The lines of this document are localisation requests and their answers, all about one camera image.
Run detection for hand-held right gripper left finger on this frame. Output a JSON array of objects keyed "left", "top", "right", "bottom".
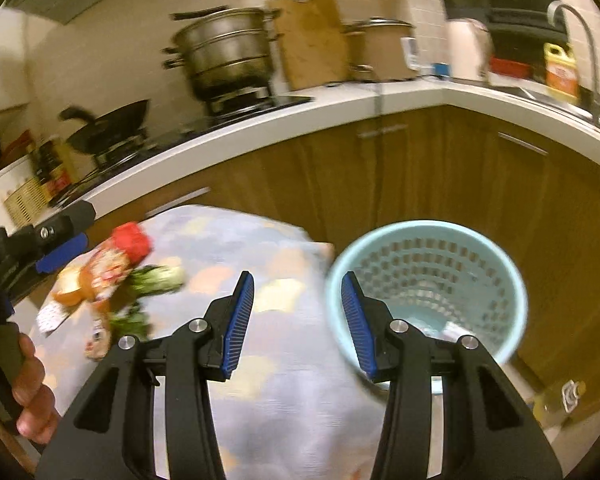
[{"left": 35, "top": 270, "right": 256, "bottom": 480}]

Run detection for light blue plastic waste basket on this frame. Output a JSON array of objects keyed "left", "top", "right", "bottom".
[{"left": 325, "top": 220, "right": 529, "bottom": 394}]

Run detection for silver cabinet handle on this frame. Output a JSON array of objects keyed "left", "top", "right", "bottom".
[
  {"left": 142, "top": 187, "right": 212, "bottom": 219},
  {"left": 357, "top": 123, "right": 410, "bottom": 140},
  {"left": 497, "top": 131, "right": 550, "bottom": 156}
]

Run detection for dark green vegetable leaf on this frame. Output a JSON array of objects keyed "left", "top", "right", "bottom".
[{"left": 109, "top": 305, "right": 152, "bottom": 339}]

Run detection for person's left hand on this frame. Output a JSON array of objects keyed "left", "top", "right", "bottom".
[{"left": 10, "top": 332, "right": 62, "bottom": 445}]

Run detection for white electric kettle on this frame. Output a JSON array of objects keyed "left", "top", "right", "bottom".
[{"left": 446, "top": 17, "right": 494, "bottom": 82}]

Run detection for small printed wrapper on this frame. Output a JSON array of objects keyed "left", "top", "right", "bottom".
[{"left": 82, "top": 310, "right": 112, "bottom": 361}]

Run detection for red orange snack packet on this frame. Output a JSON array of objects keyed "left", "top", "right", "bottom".
[{"left": 52, "top": 222, "right": 154, "bottom": 308}]

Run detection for steel steamer pot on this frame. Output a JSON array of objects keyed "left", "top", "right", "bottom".
[{"left": 162, "top": 6, "right": 286, "bottom": 102}]

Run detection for yellow detergent bottle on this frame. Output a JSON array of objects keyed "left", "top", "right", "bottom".
[{"left": 543, "top": 42, "right": 580, "bottom": 106}]

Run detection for dark condiment bottles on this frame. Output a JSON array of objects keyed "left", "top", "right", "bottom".
[{"left": 30, "top": 137, "right": 79, "bottom": 199}]

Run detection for black frying pan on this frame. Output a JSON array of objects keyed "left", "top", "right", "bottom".
[{"left": 59, "top": 99, "right": 151, "bottom": 157}]

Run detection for steel sink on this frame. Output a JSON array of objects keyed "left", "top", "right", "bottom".
[{"left": 490, "top": 82, "right": 600, "bottom": 141}]

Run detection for wooden kitchen cabinet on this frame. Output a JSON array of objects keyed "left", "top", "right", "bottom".
[{"left": 145, "top": 104, "right": 600, "bottom": 426}]

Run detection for woven basket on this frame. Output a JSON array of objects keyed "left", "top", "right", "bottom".
[{"left": 2, "top": 177, "right": 49, "bottom": 226}]

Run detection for red container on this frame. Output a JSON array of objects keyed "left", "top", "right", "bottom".
[{"left": 489, "top": 56, "right": 534, "bottom": 81}]

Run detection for beige rice cooker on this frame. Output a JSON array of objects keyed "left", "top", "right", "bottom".
[{"left": 342, "top": 17, "right": 421, "bottom": 83}]

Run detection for pale patterned table cloth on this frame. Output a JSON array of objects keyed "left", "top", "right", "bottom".
[{"left": 27, "top": 204, "right": 396, "bottom": 480}]

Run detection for steel kitchen faucet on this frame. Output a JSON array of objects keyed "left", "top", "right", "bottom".
[{"left": 547, "top": 2, "right": 600, "bottom": 126}]

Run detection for white paper scrap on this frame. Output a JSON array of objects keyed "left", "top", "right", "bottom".
[{"left": 36, "top": 305, "right": 64, "bottom": 337}]

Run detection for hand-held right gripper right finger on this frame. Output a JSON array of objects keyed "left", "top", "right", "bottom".
[{"left": 340, "top": 270, "right": 563, "bottom": 480}]

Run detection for white wall socket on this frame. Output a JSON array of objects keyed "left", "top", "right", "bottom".
[{"left": 401, "top": 37, "right": 421, "bottom": 69}]

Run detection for wooden cutting board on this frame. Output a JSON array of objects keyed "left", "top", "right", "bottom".
[{"left": 266, "top": 0, "right": 352, "bottom": 92}]

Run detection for black gas stove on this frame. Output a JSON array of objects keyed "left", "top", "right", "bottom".
[{"left": 55, "top": 85, "right": 315, "bottom": 197}]

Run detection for green bok choy piece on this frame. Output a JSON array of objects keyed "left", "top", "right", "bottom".
[{"left": 129, "top": 265, "right": 186, "bottom": 297}]

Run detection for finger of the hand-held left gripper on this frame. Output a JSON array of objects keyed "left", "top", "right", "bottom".
[{"left": 5, "top": 201, "right": 97, "bottom": 276}]

